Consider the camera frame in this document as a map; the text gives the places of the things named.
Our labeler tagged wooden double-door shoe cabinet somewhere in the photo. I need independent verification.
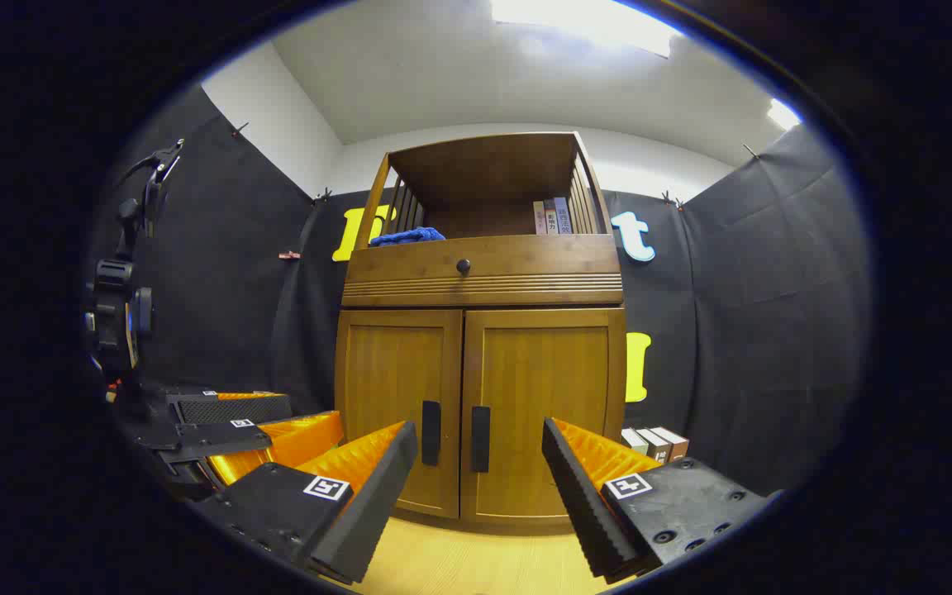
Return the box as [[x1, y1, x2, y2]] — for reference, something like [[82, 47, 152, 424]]
[[334, 132, 628, 531]]

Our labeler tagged small ceiling light panel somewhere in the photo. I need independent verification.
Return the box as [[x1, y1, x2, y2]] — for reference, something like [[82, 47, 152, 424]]
[[766, 97, 802, 132]]

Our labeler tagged wooden cabinet drawer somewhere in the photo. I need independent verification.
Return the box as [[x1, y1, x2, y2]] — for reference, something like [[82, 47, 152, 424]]
[[341, 234, 625, 307]]

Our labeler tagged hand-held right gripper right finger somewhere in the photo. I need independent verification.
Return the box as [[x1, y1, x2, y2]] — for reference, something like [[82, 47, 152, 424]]
[[542, 416, 776, 584]]

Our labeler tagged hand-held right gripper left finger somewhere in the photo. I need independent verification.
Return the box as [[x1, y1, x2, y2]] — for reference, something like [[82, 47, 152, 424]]
[[195, 420, 419, 586]]

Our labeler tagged black backdrop cloth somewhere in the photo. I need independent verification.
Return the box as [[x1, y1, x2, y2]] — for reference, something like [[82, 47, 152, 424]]
[[86, 83, 872, 498]]

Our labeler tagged blue cloth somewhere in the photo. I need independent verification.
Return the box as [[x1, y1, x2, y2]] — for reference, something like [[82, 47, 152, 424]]
[[369, 226, 447, 248]]

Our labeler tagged wooden shoe cabinet door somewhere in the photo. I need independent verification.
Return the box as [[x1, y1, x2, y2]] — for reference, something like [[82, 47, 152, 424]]
[[335, 309, 465, 521], [460, 307, 628, 527]]

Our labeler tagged black door handle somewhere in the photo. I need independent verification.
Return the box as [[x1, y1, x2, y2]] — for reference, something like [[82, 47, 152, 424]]
[[471, 406, 492, 474], [421, 401, 442, 467]]

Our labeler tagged large ceiling light panel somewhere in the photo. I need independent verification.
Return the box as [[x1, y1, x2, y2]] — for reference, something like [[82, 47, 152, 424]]
[[489, 0, 683, 60]]

